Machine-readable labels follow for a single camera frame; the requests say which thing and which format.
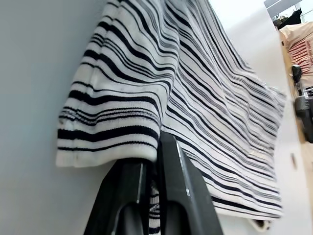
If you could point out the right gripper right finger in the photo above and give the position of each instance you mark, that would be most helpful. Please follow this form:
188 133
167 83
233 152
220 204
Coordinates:
181 186

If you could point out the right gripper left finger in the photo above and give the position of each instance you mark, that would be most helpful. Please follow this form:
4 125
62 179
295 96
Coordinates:
115 195

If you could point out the cardboard box with red print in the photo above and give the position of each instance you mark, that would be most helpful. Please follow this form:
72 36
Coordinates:
299 46

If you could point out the black and white striped T-shirt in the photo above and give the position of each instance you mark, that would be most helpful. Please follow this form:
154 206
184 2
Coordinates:
171 73

